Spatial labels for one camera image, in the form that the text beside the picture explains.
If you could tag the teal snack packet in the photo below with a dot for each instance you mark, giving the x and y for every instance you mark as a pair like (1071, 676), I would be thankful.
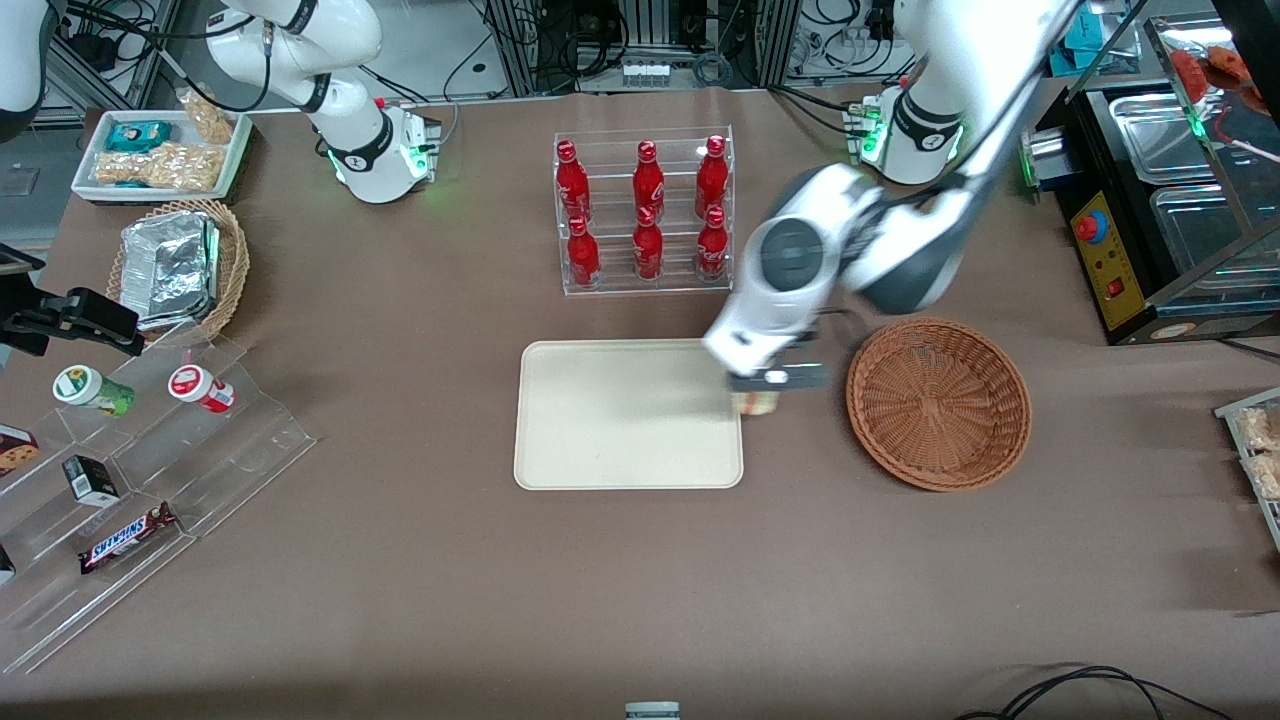
(138, 136)

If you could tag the silver foil package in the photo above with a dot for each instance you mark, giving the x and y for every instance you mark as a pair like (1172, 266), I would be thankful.
(170, 265)

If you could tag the red packaged food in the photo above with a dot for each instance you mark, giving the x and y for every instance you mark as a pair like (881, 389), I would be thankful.
(1210, 68)

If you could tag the brown chocolate cookie box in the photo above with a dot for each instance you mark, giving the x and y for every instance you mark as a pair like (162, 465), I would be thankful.
(15, 450)

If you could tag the black food warmer cabinet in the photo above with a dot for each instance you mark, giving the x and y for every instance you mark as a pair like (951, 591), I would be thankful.
(1085, 160)

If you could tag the red yogurt cup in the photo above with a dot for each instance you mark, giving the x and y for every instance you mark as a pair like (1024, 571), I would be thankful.
(198, 386)

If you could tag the Snickers chocolate bar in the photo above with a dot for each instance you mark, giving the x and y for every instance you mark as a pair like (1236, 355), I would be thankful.
(128, 538)

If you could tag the red cola bottle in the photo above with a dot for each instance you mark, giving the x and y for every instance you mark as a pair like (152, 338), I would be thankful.
(648, 185)
(647, 255)
(584, 260)
(712, 252)
(570, 185)
(711, 180)

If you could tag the green yogurt cup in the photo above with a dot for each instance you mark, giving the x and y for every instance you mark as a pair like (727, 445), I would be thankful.
(90, 388)

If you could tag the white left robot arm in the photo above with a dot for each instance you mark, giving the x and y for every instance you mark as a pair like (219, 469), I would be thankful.
(900, 250)

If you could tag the white rectangular snack tray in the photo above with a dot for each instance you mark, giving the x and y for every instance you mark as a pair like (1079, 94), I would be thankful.
(90, 150)

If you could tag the teal box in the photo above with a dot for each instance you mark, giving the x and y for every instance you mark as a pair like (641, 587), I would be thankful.
(1085, 40)

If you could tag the triangle sandwich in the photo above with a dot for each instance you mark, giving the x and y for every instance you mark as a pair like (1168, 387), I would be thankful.
(758, 404)

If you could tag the large clear peanut snack bag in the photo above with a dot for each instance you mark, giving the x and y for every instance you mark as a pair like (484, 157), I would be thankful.
(160, 168)

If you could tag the brown wicker basket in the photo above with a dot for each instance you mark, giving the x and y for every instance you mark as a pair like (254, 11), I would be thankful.
(940, 410)

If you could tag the red emergency stop button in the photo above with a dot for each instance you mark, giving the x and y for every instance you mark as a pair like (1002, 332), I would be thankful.
(1091, 226)

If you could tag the clear acrylic stepped display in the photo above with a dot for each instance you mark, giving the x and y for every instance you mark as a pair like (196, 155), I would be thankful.
(240, 450)

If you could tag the silver cylinder with green light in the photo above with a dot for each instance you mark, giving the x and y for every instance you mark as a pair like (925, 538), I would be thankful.
(1040, 160)

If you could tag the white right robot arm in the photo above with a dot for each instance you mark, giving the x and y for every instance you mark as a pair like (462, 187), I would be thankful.
(350, 130)

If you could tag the metal warmer pan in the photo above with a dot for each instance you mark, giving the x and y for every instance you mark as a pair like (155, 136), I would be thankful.
(1200, 235)
(1160, 135)

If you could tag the small black box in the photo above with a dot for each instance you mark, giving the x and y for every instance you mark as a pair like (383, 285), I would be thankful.
(92, 480)

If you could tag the clear acrylic bottle rack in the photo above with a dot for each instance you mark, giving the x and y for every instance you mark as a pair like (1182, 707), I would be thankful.
(680, 288)

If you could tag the clear bag of pastry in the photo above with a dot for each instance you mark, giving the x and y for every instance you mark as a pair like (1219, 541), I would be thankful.
(1268, 476)
(1260, 428)

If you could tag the cream plastic tray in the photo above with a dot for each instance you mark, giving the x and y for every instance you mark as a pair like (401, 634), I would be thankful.
(625, 415)

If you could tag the light wicker basket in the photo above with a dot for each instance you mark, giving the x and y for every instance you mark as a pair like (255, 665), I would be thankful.
(232, 265)

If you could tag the grey device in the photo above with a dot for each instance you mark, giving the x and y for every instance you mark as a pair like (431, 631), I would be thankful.
(652, 711)

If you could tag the small clear snack bag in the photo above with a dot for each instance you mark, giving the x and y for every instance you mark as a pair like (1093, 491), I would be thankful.
(208, 118)

